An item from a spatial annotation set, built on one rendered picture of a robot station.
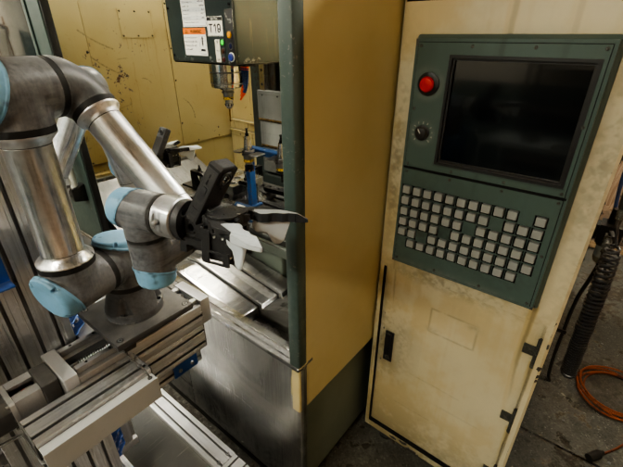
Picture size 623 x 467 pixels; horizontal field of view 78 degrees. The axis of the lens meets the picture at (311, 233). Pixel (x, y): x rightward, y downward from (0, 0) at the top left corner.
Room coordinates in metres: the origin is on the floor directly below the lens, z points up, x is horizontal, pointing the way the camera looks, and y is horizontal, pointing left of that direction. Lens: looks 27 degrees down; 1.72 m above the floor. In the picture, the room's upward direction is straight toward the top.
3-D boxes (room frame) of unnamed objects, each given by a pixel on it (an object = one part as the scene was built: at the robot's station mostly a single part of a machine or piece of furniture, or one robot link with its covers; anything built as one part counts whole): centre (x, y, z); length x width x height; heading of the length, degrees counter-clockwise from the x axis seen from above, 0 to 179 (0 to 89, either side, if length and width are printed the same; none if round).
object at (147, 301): (0.87, 0.49, 1.09); 0.15 x 0.15 x 0.10
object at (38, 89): (0.74, 0.55, 1.41); 0.15 x 0.12 x 0.55; 156
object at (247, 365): (1.54, 0.83, 0.40); 2.08 x 0.07 x 0.80; 51
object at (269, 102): (2.39, 0.14, 1.16); 0.48 x 0.05 x 0.51; 51
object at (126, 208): (0.64, 0.31, 1.43); 0.11 x 0.08 x 0.09; 66
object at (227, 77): (2.04, 0.42, 1.55); 0.16 x 0.16 x 0.12
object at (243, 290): (1.61, 0.52, 0.70); 0.90 x 0.30 x 0.16; 51
